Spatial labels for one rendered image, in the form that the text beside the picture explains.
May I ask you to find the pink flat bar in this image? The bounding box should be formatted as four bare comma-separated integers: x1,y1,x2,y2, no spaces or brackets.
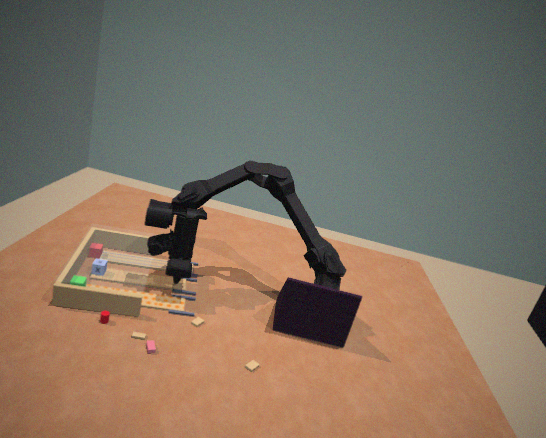
146,340,156,354

